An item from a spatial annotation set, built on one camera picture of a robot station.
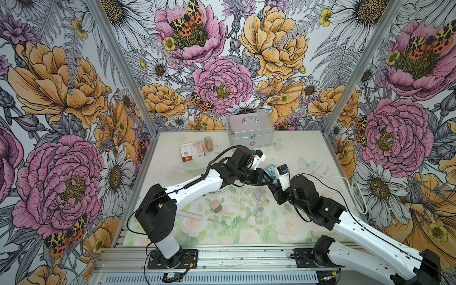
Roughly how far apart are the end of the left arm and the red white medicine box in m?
0.43

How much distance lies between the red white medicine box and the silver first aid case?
0.20 metres

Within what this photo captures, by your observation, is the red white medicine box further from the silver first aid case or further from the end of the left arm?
the end of the left arm

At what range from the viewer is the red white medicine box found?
3.51ft

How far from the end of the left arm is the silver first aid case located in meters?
0.36

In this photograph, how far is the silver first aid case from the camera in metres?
1.06

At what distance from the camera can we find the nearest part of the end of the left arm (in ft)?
2.04

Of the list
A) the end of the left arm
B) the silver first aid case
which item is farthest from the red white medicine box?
the end of the left arm
